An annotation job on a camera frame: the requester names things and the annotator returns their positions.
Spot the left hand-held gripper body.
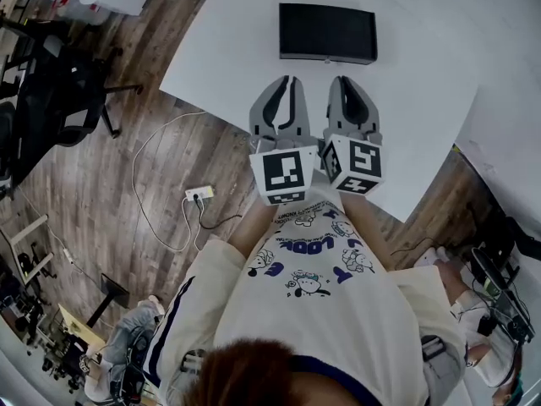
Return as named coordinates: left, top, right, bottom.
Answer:
left=248, top=134, right=319, bottom=207

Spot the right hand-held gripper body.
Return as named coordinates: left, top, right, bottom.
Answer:
left=319, top=131, right=387, bottom=198

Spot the person's left forearm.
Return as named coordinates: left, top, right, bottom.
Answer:
left=230, top=196, right=282, bottom=262

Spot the person's right forearm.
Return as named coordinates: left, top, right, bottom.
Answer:
left=339, top=190, right=395, bottom=272

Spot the white power strip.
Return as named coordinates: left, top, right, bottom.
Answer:
left=184, top=184, right=215, bottom=203

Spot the cream printed t-shirt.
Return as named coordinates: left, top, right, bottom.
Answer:
left=143, top=196, right=468, bottom=406

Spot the black office chair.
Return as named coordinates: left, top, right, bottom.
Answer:
left=0, top=17, right=143, bottom=185

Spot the white plastic bag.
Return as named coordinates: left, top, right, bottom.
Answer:
left=47, top=0, right=112, bottom=25

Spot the yellow wooden desk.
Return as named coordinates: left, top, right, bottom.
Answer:
left=57, top=302, right=107, bottom=351

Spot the black power cable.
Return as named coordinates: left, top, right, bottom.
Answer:
left=194, top=198, right=244, bottom=232

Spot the thin black floor cable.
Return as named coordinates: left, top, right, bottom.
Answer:
left=390, top=236, right=437, bottom=258

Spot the long white cable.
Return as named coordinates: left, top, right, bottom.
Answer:
left=131, top=110, right=213, bottom=254

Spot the white desk frame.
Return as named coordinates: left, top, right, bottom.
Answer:
left=0, top=213, right=55, bottom=279

